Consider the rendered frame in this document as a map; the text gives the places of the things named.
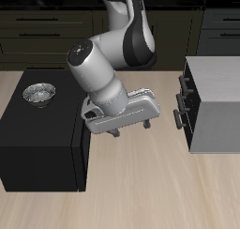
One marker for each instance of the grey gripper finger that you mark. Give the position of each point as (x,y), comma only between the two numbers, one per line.
(114,132)
(146,124)

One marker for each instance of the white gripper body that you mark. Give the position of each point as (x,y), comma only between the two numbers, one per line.
(137,109)

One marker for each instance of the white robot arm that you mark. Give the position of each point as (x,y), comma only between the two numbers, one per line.
(93,73)

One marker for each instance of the white cabinet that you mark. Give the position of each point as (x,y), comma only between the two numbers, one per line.
(215,114)

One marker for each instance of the black microwave oven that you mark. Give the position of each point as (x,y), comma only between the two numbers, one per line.
(37,139)

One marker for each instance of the silver speckled bowl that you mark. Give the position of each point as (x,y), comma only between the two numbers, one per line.
(39,94)

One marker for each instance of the grey kitchen cupboard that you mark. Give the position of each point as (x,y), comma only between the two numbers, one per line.
(218,45)

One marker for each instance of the dark kitchen cupboards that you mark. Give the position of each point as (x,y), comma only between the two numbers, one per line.
(47,48)

